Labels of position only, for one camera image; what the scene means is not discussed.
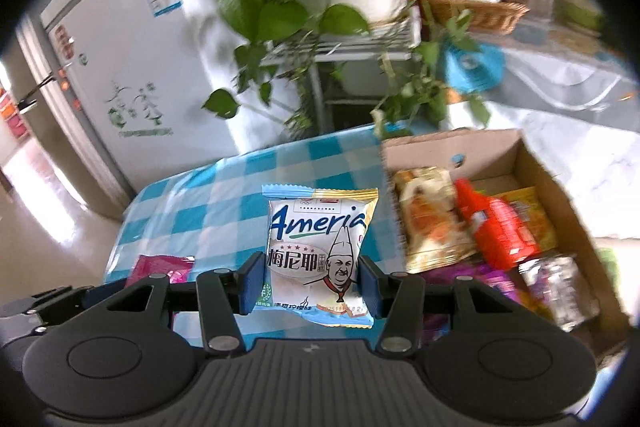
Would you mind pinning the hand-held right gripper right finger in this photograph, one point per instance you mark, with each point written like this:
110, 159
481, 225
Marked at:
370, 283

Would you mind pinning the white metal plant stand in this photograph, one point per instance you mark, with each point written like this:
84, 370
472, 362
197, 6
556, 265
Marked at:
340, 44

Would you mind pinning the wicker basket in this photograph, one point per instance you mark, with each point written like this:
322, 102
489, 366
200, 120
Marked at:
480, 17

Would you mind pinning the white grey refrigerator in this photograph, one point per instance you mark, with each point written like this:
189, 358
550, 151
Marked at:
125, 57

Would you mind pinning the cream croissant packet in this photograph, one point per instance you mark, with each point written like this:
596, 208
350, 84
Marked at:
430, 222

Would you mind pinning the red snack packet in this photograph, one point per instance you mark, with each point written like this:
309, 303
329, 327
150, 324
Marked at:
500, 227

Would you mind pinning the silver clear snack packet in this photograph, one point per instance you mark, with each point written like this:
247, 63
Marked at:
560, 292

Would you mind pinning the blue plastic fan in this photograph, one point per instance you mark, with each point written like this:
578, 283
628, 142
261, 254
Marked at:
472, 67

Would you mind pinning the white marble side table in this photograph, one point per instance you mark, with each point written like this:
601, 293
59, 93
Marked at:
565, 82

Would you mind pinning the green pothos plant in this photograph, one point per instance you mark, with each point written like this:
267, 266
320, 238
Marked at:
280, 12

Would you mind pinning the cardboard box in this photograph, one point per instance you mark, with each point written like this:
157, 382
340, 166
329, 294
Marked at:
565, 202

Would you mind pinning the red fridge sticker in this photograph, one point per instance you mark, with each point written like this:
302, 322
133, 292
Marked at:
62, 39

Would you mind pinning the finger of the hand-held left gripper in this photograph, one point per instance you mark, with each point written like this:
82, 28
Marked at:
60, 296

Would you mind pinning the blue white checked tablecloth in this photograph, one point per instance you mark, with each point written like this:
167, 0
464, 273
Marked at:
210, 207

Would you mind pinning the yellow snack packet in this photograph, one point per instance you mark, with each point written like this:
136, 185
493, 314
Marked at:
532, 212

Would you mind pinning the white blue snack packet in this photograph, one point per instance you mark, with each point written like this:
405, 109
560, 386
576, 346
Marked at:
315, 232

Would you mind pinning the purple snack packet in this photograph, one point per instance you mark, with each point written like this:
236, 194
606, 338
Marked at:
470, 279

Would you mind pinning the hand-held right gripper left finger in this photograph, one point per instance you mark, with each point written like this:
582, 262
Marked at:
253, 282

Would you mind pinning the magenta snack packet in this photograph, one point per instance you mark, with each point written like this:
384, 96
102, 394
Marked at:
160, 268

